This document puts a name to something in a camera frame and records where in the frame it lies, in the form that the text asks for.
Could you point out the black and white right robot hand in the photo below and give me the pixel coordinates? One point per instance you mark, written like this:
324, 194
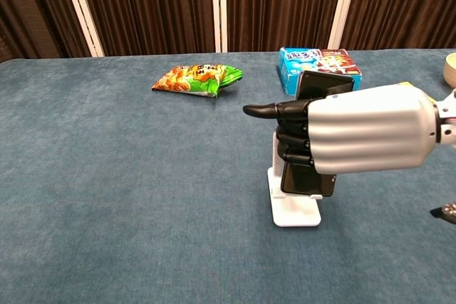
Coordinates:
367, 129

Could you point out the black smartphone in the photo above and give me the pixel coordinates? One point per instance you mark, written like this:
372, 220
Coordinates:
320, 83

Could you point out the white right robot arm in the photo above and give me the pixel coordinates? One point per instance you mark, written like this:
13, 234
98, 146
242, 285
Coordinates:
447, 119

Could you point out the white phone stand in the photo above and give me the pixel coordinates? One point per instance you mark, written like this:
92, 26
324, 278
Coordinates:
292, 211

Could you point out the yellow snack packet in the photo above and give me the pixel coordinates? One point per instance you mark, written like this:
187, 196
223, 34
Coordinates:
406, 84

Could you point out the blue and red snack box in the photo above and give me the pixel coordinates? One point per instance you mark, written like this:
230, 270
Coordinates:
295, 63

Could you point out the cream bowl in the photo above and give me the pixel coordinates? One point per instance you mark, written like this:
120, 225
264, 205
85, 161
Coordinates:
451, 69

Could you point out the dark brown pleated curtain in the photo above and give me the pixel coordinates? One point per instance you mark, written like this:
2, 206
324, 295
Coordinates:
406, 5
149, 8
281, 5
32, 8

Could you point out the green orange snack bag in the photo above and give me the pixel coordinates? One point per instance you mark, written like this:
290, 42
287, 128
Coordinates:
192, 78

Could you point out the blue suede table mat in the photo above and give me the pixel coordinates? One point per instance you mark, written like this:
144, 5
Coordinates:
124, 176

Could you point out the white screen frame post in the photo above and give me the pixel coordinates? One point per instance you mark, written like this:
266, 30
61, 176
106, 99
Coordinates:
83, 12
219, 8
343, 5

